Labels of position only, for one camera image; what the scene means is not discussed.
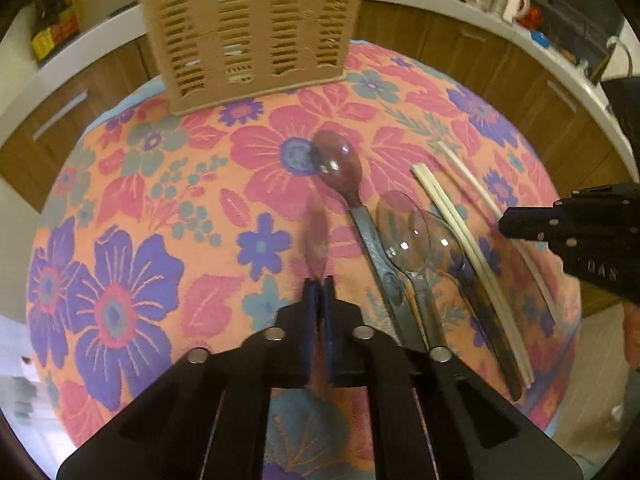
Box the light blue striped cloth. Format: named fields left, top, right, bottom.
left=97, top=76, right=168, bottom=123

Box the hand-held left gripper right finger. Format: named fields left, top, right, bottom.
left=322, top=276, right=586, bottom=480

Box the beige plastic utensil basket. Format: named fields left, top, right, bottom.
left=134, top=0, right=372, bottom=115

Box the metal faucet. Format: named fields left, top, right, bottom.
left=592, top=35, right=637, bottom=82

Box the white chopstick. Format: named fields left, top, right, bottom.
left=439, top=141, right=557, bottom=324
left=420, top=164, right=536, bottom=380
left=411, top=166, right=530, bottom=389

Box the clear plastic spoon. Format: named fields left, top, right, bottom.
left=424, top=210, right=524, bottom=402
left=375, top=192, right=449, bottom=352

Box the orange floral cloth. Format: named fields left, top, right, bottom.
left=27, top=40, right=583, bottom=480

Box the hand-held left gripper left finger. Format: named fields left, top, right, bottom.
left=56, top=279, right=322, bottom=480

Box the metal drawer handle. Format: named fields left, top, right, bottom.
left=32, top=91, right=90, bottom=141

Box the clear spoon dark handle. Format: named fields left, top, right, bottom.
left=311, top=130, right=429, bottom=354

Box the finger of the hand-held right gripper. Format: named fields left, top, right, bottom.
left=500, top=205, right=568, bottom=246

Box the red label soy sauce bottle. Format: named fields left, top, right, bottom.
left=49, top=0, right=81, bottom=42

